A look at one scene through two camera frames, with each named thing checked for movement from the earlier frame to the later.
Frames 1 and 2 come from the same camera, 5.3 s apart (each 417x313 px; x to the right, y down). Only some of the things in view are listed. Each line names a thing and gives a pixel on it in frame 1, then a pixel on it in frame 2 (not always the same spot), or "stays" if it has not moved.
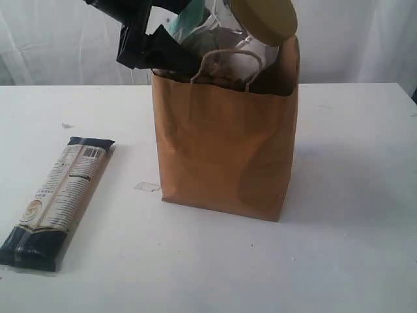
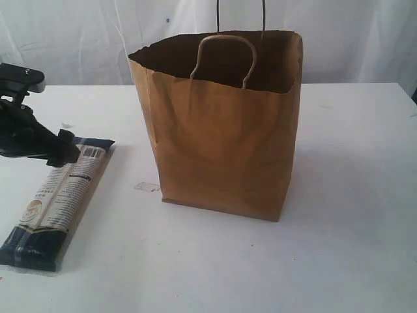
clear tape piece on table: [152, 188] stays
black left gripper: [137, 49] to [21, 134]
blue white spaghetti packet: [39, 240] stays
